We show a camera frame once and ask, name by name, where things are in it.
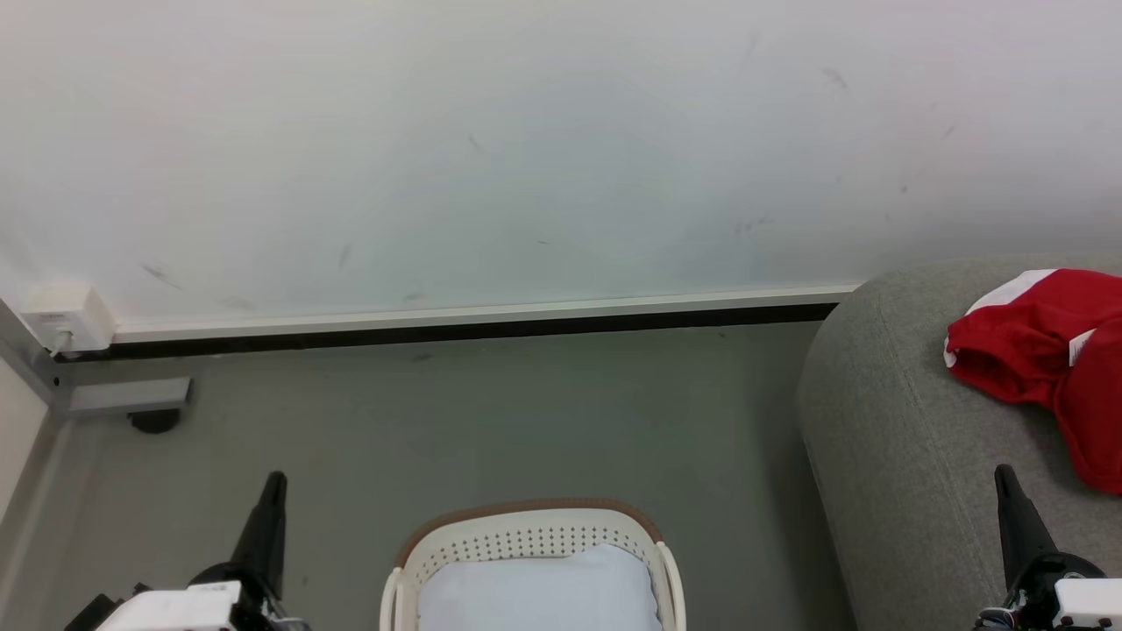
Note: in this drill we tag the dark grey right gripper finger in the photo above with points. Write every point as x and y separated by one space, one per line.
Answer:
1021 526

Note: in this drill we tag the black caster foot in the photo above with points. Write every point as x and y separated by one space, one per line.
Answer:
154 421

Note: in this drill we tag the pale blue cloth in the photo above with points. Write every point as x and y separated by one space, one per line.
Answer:
539 592

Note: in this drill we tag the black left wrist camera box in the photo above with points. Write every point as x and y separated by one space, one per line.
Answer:
92 613

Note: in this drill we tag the white wall socket box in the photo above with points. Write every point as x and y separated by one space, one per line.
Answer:
66 317

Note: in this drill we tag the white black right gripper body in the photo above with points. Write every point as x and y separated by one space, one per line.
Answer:
1069 600

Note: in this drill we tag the grey fabric sofa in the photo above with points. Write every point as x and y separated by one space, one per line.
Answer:
912 456

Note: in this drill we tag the white perforated laundry basket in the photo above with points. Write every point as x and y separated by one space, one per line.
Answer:
535 530

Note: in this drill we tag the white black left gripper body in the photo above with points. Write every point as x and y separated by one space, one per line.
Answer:
184 605

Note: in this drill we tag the white wall baseboard strip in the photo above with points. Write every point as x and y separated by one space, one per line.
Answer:
482 314

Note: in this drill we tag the grey metal frame beam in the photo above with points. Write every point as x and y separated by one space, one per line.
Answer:
123 396

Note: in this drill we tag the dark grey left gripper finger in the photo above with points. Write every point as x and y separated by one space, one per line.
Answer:
263 526

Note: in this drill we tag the red white sports garment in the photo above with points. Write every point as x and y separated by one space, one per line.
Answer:
1043 350

